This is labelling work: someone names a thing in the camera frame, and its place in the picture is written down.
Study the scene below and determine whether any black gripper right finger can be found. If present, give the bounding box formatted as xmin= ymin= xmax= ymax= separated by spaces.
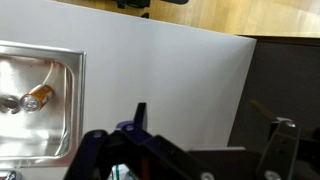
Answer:
xmin=249 ymin=99 xmax=320 ymax=180

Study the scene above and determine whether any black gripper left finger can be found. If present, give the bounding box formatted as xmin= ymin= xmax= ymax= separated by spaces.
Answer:
xmin=63 ymin=102 xmax=215 ymax=180

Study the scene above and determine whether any orange fanta soda can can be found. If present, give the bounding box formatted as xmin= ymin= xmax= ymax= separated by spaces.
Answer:
xmin=19 ymin=84 xmax=55 ymax=114

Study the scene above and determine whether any stainless steel sink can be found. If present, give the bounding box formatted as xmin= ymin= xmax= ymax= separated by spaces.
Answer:
xmin=0 ymin=39 xmax=87 ymax=168

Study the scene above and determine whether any chrome sink faucet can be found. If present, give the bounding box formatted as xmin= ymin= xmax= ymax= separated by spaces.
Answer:
xmin=0 ymin=168 xmax=23 ymax=180

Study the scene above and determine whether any round metal sink drain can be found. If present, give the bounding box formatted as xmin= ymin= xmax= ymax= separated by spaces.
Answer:
xmin=0 ymin=94 xmax=22 ymax=115

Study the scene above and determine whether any green white packet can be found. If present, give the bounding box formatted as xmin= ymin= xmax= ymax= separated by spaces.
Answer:
xmin=111 ymin=163 xmax=135 ymax=180

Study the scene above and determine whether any dark brown cabinet panel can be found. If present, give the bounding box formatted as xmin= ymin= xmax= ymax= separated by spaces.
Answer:
xmin=227 ymin=34 xmax=320 ymax=151

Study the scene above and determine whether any black office chair base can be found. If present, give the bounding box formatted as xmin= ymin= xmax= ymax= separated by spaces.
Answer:
xmin=114 ymin=0 xmax=190 ymax=19

